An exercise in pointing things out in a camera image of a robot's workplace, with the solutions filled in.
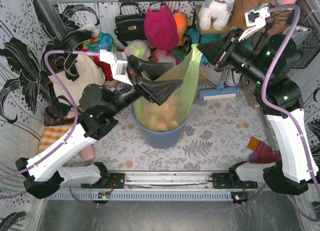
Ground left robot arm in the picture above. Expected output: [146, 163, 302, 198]
[15, 50, 183, 199]

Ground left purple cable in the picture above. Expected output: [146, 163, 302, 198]
[0, 49, 102, 207]

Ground blue floor squeegee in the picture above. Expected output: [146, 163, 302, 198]
[197, 26, 241, 101]

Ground rainbow striped bag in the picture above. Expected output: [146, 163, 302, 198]
[170, 47, 189, 65]

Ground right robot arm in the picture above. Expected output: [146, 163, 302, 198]
[198, 31, 320, 195]

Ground brown leather strap bag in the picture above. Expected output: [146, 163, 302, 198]
[44, 95, 75, 127]

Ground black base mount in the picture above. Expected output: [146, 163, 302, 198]
[80, 172, 125, 189]
[208, 172, 258, 190]

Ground colourful printed bag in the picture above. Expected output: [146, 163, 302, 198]
[82, 32, 117, 52]

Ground white plush dog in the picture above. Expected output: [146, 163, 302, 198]
[198, 0, 236, 31]

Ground black hat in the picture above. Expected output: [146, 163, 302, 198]
[54, 30, 93, 51]

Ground silver foil pouch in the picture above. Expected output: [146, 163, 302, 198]
[291, 25, 312, 43]

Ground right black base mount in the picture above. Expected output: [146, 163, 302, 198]
[208, 172, 258, 190]

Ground red purple sock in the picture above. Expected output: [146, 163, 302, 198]
[247, 136, 281, 164]

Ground pink white plush doll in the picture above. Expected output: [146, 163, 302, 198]
[152, 49, 177, 66]

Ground pink glasses case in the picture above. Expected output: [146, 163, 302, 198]
[80, 144, 95, 162]

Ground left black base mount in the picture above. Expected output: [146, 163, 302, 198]
[80, 172, 125, 189]

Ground brown teddy bear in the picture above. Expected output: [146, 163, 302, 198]
[230, 0, 273, 30]

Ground orange plush toy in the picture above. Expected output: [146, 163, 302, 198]
[173, 12, 188, 40]

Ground blue trash bin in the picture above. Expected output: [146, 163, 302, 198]
[131, 105, 190, 149]

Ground black wire basket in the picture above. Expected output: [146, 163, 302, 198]
[265, 7, 320, 69]

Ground green trash bag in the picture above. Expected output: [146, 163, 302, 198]
[133, 44, 203, 132]

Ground white plush sheep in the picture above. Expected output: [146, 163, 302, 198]
[124, 39, 151, 61]

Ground red cloth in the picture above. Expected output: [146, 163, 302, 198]
[95, 61, 114, 81]

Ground cream canvas tote bag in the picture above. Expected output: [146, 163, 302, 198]
[47, 50, 107, 107]

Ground aluminium front rail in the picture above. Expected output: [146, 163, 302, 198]
[37, 169, 307, 192]

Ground teal folded cloth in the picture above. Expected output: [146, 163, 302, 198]
[187, 28, 221, 65]

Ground magenta fabric bag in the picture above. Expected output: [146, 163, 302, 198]
[144, 5, 180, 51]

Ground orange checkered cloth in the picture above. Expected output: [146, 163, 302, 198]
[37, 124, 72, 154]

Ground black leather handbag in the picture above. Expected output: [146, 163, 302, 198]
[114, 2, 147, 47]

